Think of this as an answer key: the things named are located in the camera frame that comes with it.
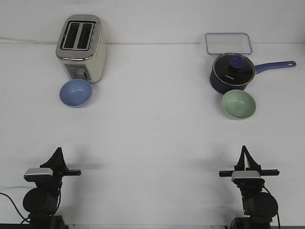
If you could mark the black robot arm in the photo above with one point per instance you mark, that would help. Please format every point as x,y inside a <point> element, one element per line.
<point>42,202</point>
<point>259,205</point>

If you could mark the clear container lid blue rim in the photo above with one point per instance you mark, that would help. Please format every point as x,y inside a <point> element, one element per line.
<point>228,42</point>

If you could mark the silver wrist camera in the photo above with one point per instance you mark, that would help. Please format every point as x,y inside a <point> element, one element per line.
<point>247,174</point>
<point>37,174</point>

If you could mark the dark blue saucepan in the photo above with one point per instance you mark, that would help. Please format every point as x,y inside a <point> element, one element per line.
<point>222,87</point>

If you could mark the cream and steel toaster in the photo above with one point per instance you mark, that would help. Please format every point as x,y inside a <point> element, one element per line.
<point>81,47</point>

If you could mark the green bowl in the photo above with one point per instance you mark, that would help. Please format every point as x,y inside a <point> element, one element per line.
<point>238,104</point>

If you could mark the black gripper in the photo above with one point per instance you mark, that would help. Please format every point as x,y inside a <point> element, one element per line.
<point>252,165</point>
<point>58,165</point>

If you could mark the blue bowl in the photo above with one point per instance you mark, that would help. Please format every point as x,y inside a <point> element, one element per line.
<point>76,93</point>

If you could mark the glass pot lid blue knob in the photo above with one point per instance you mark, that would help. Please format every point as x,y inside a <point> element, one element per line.
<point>233,69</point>

